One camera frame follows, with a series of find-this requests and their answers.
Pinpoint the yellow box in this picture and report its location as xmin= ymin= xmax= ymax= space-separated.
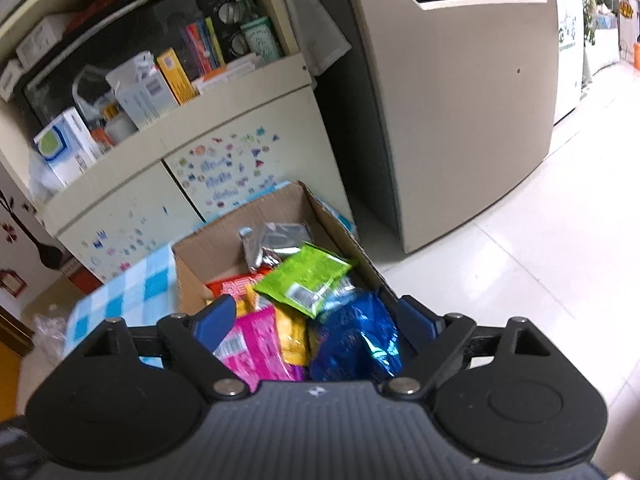
xmin=156 ymin=47 xmax=197 ymax=106

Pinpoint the blue white checkered tablecloth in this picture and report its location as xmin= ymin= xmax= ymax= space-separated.
xmin=65 ymin=180 xmax=359 ymax=370

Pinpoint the clear crumpled plastic bag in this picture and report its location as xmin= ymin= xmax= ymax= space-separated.
xmin=31 ymin=304 xmax=71 ymax=363

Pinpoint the cluster of small stickers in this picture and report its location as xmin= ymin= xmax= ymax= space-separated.
xmin=177 ymin=127 xmax=281 ymax=211

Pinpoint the white hanging cloth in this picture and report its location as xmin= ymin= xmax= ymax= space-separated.
xmin=270 ymin=0 xmax=353 ymax=77

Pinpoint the black vase wall sticker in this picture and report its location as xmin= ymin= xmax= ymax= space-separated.
xmin=0 ymin=187 xmax=63 ymax=271

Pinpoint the small white carton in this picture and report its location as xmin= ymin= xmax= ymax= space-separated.
xmin=0 ymin=59 xmax=23 ymax=102

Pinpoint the mint patterned canister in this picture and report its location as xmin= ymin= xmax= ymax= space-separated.
xmin=240 ymin=16 xmax=283 ymax=63

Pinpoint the white orange flat box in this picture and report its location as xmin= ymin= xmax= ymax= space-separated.
xmin=191 ymin=52 xmax=266 ymax=96

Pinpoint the crumpled plastic wrap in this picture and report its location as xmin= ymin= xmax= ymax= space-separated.
xmin=27 ymin=150 xmax=66 ymax=206

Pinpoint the wooden door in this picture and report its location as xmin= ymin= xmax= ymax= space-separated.
xmin=0 ymin=305 xmax=36 ymax=358

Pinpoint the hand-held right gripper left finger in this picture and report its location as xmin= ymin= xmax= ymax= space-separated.
xmin=81 ymin=293 xmax=251 ymax=402

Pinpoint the blue white medicine box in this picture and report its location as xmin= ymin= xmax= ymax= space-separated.
xmin=33 ymin=107 xmax=101 ymax=188

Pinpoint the magenta snack packet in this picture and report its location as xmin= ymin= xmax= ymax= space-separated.
xmin=215 ymin=305 xmax=301 ymax=383

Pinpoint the brown patterned box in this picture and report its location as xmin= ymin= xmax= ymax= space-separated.
xmin=61 ymin=254 xmax=101 ymax=293

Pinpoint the green snack packet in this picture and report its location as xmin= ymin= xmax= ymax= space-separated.
xmin=252 ymin=242 xmax=358 ymax=318

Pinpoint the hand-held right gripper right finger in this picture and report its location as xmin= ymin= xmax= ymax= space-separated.
xmin=381 ymin=295 xmax=557 ymax=401

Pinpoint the white barcode box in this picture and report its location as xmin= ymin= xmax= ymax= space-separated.
xmin=105 ymin=51 xmax=181 ymax=131

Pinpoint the beige refrigerator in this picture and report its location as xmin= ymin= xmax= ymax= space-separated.
xmin=310 ymin=0 xmax=559 ymax=255

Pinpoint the yellow snack packet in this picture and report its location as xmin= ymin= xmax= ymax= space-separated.
xmin=275 ymin=305 xmax=309 ymax=368

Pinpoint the orange item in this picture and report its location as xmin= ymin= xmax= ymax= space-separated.
xmin=65 ymin=0 xmax=126 ymax=33

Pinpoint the brown cardboard box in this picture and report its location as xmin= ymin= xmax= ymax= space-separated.
xmin=170 ymin=180 xmax=401 ymax=322

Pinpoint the cream cabinet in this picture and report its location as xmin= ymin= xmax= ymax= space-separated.
xmin=0 ymin=0 xmax=361 ymax=286

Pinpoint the silver snack packet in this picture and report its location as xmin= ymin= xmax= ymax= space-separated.
xmin=239 ymin=222 xmax=313 ymax=273

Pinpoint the red snack packet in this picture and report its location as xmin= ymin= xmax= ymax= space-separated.
xmin=205 ymin=272 xmax=273 ymax=311

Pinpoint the colourful marker pack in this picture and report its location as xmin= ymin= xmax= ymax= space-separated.
xmin=180 ymin=17 xmax=226 ymax=76

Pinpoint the red house socket sticker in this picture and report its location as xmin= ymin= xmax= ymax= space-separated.
xmin=0 ymin=268 xmax=28 ymax=297

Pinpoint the white freezer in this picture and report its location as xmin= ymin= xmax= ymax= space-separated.
xmin=551 ymin=0 xmax=587 ymax=126

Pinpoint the white plastic jar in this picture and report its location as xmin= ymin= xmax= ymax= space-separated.
xmin=102 ymin=112 xmax=138 ymax=143

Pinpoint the black toaster oven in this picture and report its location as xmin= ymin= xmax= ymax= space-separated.
xmin=12 ymin=0 xmax=261 ymax=126

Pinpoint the dark blue snack packet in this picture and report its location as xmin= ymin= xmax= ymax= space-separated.
xmin=307 ymin=290 xmax=403 ymax=383

